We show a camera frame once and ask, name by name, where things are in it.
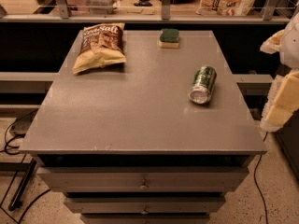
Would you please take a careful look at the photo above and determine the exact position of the green and yellow sponge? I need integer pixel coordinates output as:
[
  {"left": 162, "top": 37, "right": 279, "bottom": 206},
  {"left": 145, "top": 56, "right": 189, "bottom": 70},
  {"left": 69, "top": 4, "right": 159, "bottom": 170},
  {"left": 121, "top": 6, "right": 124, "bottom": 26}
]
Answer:
[{"left": 159, "top": 28, "right": 179, "bottom": 49}]

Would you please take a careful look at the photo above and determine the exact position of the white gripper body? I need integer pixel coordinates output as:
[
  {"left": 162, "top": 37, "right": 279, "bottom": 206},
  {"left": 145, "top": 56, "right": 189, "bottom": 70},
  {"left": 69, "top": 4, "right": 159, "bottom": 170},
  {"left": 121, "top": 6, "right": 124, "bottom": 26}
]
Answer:
[{"left": 279, "top": 13, "right": 299, "bottom": 69}]

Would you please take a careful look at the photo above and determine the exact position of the sea salt chips bag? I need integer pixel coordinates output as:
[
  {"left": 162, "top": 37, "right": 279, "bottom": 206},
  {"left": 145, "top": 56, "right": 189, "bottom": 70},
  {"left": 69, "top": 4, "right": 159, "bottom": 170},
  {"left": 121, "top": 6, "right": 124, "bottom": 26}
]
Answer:
[{"left": 72, "top": 23, "right": 126, "bottom": 74}]

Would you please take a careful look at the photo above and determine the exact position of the black cable floor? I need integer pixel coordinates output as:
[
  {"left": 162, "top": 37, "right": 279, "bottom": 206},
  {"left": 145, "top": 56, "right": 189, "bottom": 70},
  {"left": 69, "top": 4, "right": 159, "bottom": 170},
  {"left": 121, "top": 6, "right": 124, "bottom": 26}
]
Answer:
[
  {"left": 0, "top": 109, "right": 52, "bottom": 224},
  {"left": 252, "top": 131, "right": 269, "bottom": 224}
]

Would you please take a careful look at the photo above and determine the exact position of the drawer knob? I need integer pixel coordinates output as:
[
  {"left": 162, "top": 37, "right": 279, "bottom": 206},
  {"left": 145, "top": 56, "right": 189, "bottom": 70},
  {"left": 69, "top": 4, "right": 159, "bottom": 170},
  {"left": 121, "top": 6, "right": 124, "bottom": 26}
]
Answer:
[
  {"left": 139, "top": 180, "right": 149, "bottom": 190},
  {"left": 140, "top": 205, "right": 149, "bottom": 215}
]

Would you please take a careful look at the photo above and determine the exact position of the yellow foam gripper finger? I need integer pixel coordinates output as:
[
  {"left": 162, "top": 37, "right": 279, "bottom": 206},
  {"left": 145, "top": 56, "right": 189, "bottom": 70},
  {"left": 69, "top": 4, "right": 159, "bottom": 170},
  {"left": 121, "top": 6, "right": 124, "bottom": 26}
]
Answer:
[
  {"left": 260, "top": 70, "right": 299, "bottom": 133},
  {"left": 260, "top": 30, "right": 284, "bottom": 54}
]

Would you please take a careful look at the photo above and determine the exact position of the black cable left floor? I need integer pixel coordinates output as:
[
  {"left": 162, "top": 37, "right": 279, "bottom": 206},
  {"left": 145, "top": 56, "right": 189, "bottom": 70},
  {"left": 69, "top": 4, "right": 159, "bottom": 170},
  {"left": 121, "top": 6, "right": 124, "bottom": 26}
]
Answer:
[{"left": 0, "top": 109, "right": 52, "bottom": 224}]

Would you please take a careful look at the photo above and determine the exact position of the black stand leg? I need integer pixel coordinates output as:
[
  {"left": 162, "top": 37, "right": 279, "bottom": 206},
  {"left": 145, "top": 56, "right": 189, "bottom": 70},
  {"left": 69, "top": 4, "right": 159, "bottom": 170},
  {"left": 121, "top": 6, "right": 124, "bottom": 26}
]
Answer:
[{"left": 8, "top": 160, "right": 36, "bottom": 211}]

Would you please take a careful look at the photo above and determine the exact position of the grey drawer cabinet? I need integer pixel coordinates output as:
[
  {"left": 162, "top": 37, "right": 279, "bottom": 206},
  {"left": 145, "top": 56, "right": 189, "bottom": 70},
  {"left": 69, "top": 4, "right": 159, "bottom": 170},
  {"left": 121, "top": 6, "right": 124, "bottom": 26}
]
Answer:
[{"left": 21, "top": 31, "right": 266, "bottom": 224}]

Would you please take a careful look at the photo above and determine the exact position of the top drawer knob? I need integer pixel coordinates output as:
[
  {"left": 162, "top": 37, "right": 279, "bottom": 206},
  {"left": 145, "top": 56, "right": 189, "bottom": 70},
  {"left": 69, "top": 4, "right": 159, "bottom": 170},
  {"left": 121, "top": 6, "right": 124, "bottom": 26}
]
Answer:
[{"left": 139, "top": 180, "right": 149, "bottom": 190}]

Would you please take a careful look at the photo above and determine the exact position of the grey metal shelf rail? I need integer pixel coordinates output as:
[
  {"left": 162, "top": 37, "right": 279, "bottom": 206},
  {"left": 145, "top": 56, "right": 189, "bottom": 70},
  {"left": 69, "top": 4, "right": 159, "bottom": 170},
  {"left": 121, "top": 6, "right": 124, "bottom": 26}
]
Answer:
[{"left": 0, "top": 0, "right": 299, "bottom": 24}]

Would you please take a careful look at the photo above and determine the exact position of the black cable right floor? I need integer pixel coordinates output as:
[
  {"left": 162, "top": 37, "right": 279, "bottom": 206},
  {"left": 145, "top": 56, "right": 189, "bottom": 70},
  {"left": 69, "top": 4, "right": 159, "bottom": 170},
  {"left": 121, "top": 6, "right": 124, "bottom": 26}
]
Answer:
[{"left": 252, "top": 131, "right": 269, "bottom": 224}]

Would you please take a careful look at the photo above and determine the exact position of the green soda can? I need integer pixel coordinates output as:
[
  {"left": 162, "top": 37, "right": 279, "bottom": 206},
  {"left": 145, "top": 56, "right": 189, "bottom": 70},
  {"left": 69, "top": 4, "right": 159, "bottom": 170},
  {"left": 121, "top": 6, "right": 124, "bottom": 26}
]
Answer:
[{"left": 189, "top": 66, "right": 217, "bottom": 105}]

